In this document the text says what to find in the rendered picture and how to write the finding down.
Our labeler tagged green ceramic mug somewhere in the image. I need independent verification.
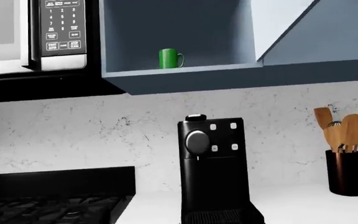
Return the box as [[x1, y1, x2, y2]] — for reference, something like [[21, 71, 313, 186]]
[[158, 48, 185, 70]]

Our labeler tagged black coffee machine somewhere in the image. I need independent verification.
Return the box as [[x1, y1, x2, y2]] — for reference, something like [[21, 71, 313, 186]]
[[177, 113, 265, 224]]

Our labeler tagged blue-grey cabinet door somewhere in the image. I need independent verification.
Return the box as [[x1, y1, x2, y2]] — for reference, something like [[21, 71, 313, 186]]
[[250, 0, 358, 67]]

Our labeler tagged wooden spatula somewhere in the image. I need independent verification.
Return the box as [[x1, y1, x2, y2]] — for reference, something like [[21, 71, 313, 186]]
[[313, 106, 335, 153]]

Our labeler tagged black gas stove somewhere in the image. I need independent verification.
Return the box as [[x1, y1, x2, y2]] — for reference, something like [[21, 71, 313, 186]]
[[0, 166, 136, 224]]

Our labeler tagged black and silver microwave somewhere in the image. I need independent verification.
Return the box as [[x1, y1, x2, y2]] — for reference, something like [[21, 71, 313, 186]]
[[0, 0, 127, 103]]

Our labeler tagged wooden spoon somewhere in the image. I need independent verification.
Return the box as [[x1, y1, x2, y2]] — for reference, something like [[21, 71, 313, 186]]
[[341, 113, 358, 153]]

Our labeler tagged black utensil holder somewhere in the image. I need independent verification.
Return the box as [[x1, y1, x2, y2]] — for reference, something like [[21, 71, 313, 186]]
[[325, 149, 358, 197]]

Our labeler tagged blue-grey wall cabinet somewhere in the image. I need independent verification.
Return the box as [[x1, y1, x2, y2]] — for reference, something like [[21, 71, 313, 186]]
[[99, 0, 358, 96]]

